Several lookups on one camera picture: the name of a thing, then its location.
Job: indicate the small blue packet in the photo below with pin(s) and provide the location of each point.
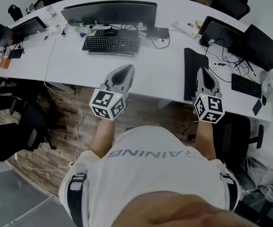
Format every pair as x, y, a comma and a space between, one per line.
83, 35

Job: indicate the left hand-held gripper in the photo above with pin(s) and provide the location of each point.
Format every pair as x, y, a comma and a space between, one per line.
103, 103

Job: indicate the small pink item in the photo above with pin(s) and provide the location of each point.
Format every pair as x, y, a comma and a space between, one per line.
7, 53

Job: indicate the black bottle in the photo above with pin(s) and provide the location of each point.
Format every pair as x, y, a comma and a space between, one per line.
15, 12

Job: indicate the clear plastic bag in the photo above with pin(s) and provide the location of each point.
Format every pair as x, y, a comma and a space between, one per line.
259, 176

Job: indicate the black desk pad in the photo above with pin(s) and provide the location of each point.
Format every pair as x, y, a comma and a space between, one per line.
129, 33

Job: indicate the large black keyboard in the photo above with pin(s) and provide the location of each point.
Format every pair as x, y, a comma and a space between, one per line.
111, 44

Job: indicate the yellow sticky notes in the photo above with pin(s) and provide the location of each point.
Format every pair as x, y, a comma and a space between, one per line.
199, 22

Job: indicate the white floor power strip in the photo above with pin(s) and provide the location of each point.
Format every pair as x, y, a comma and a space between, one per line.
70, 164

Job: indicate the black computer mouse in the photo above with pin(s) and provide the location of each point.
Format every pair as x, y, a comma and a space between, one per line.
110, 31
264, 100

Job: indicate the person's head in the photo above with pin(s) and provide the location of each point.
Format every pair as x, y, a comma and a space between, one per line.
174, 212

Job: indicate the orange box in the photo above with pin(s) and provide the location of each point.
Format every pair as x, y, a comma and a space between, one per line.
5, 63

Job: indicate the pink desk mat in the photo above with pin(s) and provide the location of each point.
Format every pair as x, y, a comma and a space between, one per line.
190, 74

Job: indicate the clear green plastic wrapper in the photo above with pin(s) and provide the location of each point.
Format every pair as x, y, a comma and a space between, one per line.
84, 29

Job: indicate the small black adapter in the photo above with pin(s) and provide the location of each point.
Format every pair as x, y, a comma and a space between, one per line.
219, 64

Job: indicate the person's left forearm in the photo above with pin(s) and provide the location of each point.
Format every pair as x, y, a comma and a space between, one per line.
103, 138

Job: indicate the small black keyboard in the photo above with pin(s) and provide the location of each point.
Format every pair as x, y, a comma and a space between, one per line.
246, 85

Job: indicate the white desk power strip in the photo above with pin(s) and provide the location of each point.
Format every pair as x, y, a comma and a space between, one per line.
186, 28

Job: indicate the small black box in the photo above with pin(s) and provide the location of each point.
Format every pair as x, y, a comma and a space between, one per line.
15, 53

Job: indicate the small white desk fan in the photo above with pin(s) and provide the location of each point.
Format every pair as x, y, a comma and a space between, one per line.
272, 86

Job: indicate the black phone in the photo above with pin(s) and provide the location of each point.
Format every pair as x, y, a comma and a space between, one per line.
257, 107

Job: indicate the person's right forearm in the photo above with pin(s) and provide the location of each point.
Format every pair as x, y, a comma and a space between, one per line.
206, 141

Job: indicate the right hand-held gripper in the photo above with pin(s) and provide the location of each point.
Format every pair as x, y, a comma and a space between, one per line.
209, 107

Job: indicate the clear bottle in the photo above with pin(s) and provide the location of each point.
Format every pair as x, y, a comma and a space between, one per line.
51, 11

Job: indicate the black plug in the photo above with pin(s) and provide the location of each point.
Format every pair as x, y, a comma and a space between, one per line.
63, 33

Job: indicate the wide black monitor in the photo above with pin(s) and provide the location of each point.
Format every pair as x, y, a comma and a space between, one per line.
108, 13

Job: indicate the white t-shirt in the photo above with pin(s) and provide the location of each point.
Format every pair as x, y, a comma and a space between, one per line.
150, 174

